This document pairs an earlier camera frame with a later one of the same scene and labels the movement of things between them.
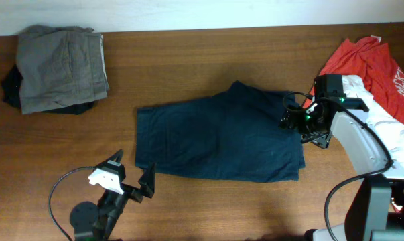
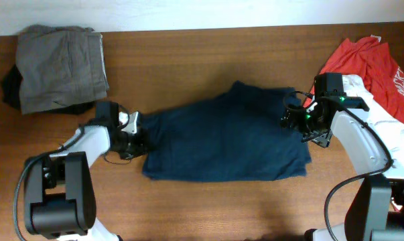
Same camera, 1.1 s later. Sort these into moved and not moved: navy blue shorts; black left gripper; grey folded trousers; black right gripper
Moved: black left gripper
Not moved: black right gripper; grey folded trousers; navy blue shorts
